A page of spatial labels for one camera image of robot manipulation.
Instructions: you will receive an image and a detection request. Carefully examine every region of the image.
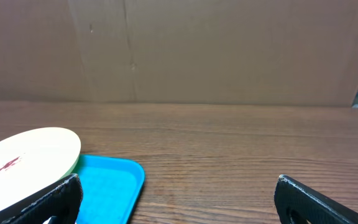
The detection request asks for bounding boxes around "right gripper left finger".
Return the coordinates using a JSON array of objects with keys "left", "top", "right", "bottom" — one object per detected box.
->
[{"left": 0, "top": 173, "right": 83, "bottom": 224}]

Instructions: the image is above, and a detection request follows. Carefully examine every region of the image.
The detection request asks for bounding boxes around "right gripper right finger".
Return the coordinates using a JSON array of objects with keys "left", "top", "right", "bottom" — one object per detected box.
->
[{"left": 274, "top": 174, "right": 358, "bottom": 224}]

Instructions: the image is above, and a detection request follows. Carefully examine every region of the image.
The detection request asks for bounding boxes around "teal plastic serving tray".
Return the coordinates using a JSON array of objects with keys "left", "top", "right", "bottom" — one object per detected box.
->
[{"left": 69, "top": 154, "right": 145, "bottom": 223}]

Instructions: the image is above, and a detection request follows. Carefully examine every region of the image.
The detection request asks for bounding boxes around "white plate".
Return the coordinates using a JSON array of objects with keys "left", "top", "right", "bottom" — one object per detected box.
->
[{"left": 0, "top": 127, "right": 81, "bottom": 210}]

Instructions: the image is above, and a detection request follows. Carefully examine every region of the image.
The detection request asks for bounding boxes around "brown cardboard backdrop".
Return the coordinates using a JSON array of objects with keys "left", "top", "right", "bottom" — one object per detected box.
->
[{"left": 0, "top": 0, "right": 358, "bottom": 106}]

